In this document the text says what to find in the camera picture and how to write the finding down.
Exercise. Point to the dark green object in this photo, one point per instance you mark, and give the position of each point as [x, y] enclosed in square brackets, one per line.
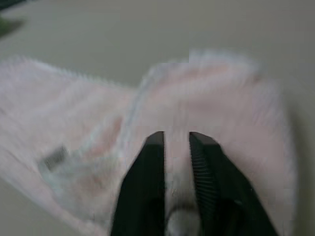
[7, 24]

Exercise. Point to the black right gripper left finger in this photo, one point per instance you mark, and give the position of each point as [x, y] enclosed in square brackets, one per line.
[142, 186]

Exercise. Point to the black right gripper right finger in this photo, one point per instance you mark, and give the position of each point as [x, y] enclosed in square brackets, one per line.
[221, 186]

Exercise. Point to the pink towel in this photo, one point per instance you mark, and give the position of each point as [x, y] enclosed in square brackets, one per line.
[221, 103]

